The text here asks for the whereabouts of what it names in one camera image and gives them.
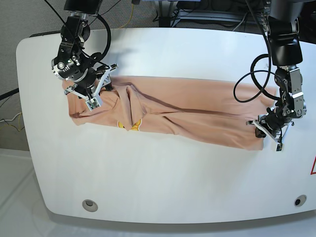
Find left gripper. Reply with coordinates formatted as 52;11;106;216
246;107;294;143

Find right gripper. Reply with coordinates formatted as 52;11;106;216
64;64;118;100

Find peach pink T-shirt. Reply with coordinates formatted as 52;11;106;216
67;76;275;151

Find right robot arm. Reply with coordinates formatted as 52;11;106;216
51;0;117;102

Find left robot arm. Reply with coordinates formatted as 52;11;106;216
244;0;307;151

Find red triangle sticker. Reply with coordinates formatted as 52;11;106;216
310;157;316;175

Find black bar at left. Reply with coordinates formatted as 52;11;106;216
0;88;19;100

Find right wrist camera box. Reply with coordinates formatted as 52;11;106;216
85;96;103;111

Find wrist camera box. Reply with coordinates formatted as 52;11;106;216
276;142;283;152
85;96;103;111

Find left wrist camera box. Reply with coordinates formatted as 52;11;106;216
276;142;283;152

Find right table cable grommet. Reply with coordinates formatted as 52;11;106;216
294;195;307;207

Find table cable grommet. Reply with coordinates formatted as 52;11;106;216
294;195;307;207
82;199;98;212

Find white cable at left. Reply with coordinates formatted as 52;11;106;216
0;112;23;123

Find black table leg post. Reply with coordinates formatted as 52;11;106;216
154;0;178;28

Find aluminium frame rail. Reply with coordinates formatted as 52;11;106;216
179;9;255;25

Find yellow floor cable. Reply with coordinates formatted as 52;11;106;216
0;113;23;133

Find left table cable grommet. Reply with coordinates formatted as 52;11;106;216
82;199;98;212

